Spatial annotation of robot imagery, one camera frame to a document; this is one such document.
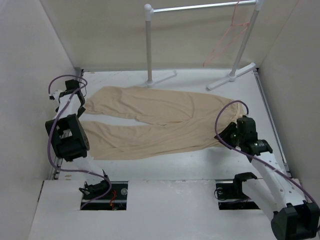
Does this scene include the beige drawstring trousers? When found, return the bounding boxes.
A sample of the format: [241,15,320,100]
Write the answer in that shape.
[81,86,245,160]

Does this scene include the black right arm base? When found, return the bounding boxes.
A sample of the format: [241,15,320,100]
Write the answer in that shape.
[214,172,260,211]

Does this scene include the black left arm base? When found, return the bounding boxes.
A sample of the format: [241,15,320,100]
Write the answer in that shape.
[79,181,129,211]

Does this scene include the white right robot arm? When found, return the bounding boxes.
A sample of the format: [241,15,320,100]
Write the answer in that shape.
[215,116,320,240]

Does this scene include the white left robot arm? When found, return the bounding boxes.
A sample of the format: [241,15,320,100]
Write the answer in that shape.
[45,78,112,200]

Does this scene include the white clothes rack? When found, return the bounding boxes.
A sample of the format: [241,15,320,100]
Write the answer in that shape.
[142,0,265,91]

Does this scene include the pink wire hanger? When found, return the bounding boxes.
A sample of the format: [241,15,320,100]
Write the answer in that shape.
[202,0,250,67]

